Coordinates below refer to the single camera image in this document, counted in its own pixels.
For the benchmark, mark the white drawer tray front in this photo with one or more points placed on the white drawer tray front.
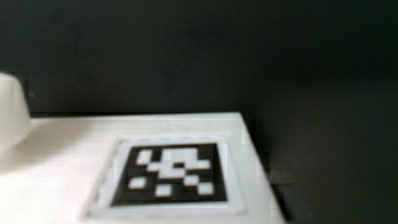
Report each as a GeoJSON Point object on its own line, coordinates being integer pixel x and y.
{"type": "Point", "coordinates": [156, 169]}

